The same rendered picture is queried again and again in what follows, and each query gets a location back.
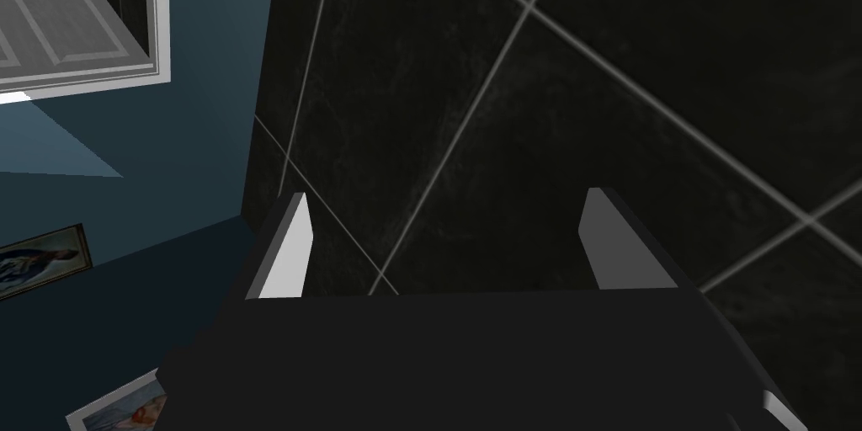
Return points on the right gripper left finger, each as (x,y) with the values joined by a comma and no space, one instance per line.
(286,259)

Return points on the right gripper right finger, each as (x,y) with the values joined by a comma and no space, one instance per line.
(623,249)

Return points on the white panelled door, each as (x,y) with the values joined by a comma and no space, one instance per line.
(64,17)

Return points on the white framed wall picture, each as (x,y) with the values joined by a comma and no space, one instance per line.
(124,404)

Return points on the dark framed wall picture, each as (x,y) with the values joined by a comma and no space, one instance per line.
(40,261)

